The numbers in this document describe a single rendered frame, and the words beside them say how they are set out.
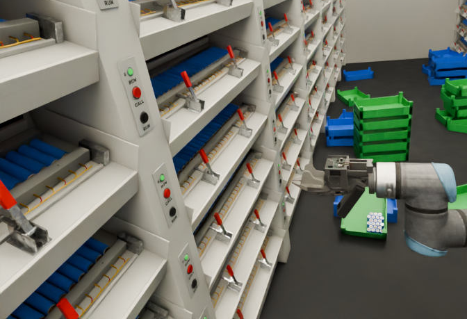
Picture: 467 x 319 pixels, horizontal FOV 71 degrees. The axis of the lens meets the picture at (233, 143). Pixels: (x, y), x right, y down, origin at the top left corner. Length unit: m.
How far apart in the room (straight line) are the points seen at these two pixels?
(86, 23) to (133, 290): 0.43
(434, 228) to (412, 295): 0.68
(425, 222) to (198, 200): 0.53
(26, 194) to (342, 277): 1.31
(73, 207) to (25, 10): 0.29
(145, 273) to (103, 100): 0.31
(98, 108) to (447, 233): 0.79
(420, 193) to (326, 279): 0.79
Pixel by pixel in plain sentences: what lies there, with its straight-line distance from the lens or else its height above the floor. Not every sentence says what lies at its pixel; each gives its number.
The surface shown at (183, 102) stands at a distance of 0.77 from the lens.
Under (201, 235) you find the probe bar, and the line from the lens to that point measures 0.91.
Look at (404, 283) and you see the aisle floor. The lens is 1.58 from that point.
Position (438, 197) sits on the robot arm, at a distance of 0.88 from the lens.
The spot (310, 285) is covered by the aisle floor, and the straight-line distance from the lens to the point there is 1.53.
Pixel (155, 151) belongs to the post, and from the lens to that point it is 0.59.
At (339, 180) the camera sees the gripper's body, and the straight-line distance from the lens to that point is 0.87.
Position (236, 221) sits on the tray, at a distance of 1.00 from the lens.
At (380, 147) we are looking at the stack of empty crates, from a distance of 2.28.
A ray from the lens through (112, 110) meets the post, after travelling 0.53.
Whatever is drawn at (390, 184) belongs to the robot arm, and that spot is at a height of 0.70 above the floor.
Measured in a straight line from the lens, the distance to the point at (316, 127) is 2.46.
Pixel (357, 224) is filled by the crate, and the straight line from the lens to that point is 1.77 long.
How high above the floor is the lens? 1.17
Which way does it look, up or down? 25 degrees down
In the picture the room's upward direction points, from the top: 10 degrees counter-clockwise
